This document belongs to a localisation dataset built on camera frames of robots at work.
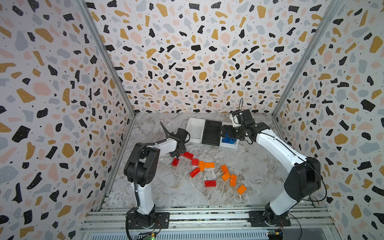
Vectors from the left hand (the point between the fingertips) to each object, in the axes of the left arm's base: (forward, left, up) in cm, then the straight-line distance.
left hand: (182, 148), depth 98 cm
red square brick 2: (-9, -8, -3) cm, 12 cm away
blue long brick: (+6, -30, 0) cm, 31 cm away
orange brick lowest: (-26, -35, -2) cm, 44 cm away
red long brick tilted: (-17, -8, 0) cm, 19 cm away
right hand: (0, -26, +19) cm, 32 cm away
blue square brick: (+4, -35, +2) cm, 35 cm away
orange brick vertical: (-11, -13, -3) cm, 17 cm away
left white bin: (+18, -8, -3) cm, 20 cm away
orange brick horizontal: (-12, -17, -1) cm, 21 cm away
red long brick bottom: (-23, -17, -2) cm, 28 cm away
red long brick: (-5, -4, -1) cm, 7 cm away
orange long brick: (-21, -31, -3) cm, 37 cm away
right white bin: (+1, -35, 0) cm, 35 cm away
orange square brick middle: (-19, -27, -1) cm, 33 cm away
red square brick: (-9, +4, -1) cm, 10 cm away
